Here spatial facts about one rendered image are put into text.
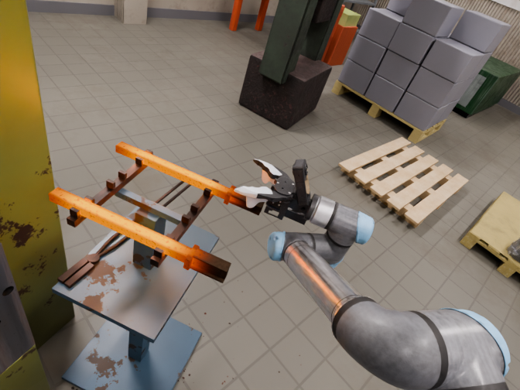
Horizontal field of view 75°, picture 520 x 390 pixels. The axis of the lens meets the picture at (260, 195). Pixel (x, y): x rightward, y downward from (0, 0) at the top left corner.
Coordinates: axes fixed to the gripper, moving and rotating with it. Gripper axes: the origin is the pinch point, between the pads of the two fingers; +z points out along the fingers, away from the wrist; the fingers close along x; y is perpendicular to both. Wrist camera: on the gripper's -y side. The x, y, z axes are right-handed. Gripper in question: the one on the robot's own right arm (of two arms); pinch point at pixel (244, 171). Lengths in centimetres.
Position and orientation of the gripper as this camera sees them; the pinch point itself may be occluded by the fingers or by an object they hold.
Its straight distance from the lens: 87.0
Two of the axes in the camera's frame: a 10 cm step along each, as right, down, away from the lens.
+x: 3.0, -5.6, 7.7
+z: -9.2, -4.0, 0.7
